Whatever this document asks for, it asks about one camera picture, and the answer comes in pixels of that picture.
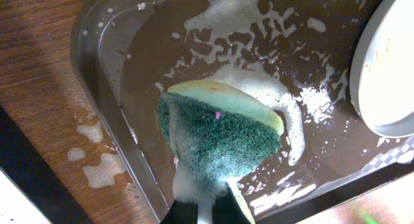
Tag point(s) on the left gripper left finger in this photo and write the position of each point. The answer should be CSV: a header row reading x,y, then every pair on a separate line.
x,y
181,213

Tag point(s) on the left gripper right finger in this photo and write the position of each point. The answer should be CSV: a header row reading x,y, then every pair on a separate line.
x,y
226,210

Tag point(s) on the green yellow sponge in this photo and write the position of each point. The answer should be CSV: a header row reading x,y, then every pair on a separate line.
x,y
216,133

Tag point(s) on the pale blue plate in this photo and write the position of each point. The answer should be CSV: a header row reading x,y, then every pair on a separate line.
x,y
381,77

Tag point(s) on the dark brown plate tray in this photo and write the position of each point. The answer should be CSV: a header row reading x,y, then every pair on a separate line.
x,y
292,55

